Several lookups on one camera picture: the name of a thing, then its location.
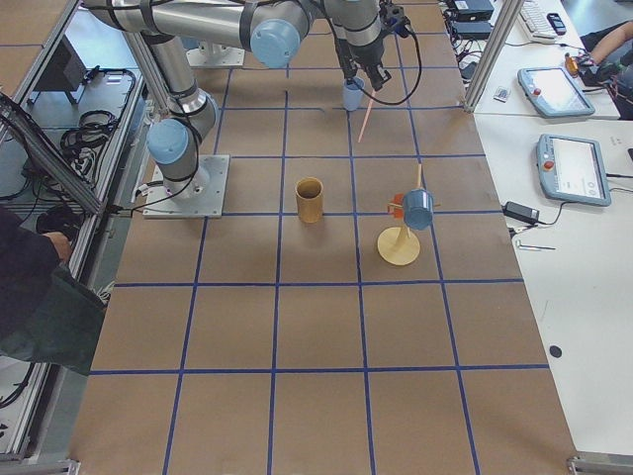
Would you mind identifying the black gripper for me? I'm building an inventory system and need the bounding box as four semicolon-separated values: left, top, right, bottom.
331;23;357;79
349;42;391;90

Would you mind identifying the light blue plastic cup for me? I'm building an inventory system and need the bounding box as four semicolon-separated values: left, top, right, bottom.
342;77;365;112

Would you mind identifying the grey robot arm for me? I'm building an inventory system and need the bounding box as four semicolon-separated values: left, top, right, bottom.
83;1;377;95
90;1;395;204

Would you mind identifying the seated person's forearm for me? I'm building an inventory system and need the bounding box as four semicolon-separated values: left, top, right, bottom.
581;21;633;64

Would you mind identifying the red mug on stand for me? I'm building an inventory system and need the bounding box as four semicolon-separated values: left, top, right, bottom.
388;193;405;220

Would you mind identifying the small colourful remote control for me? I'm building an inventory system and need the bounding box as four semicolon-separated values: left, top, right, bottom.
494;87;510;103

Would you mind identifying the bamboo cylinder holder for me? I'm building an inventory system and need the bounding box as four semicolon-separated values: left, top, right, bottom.
295;177;323;224

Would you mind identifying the blue mug on stand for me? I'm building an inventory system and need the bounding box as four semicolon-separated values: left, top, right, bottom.
402;188;434;231

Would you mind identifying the white keyboard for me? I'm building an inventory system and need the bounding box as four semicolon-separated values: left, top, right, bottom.
517;1;558;44

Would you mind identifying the upper teach pendant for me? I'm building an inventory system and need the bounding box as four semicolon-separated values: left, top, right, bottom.
517;67;594;118

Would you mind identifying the teach pendant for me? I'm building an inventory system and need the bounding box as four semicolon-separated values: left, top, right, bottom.
536;134;611;207
517;67;594;118

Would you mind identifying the black power brick on desk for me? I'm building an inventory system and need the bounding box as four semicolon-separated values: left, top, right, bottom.
502;201;540;225

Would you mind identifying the lower teach pendant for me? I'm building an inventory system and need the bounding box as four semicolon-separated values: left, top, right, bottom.
536;134;611;207

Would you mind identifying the metal allen key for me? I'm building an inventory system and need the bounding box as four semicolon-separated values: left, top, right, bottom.
514;239;556;251

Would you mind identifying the person in dark clothes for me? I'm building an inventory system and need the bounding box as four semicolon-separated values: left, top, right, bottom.
1;208;105;376

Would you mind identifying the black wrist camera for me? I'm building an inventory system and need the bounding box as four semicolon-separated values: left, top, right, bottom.
379;0;410;39

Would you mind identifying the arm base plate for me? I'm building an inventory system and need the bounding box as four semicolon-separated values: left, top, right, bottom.
141;154;229;219
187;42;245;69

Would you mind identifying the aluminium frame post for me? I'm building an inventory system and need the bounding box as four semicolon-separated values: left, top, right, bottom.
464;0;523;113

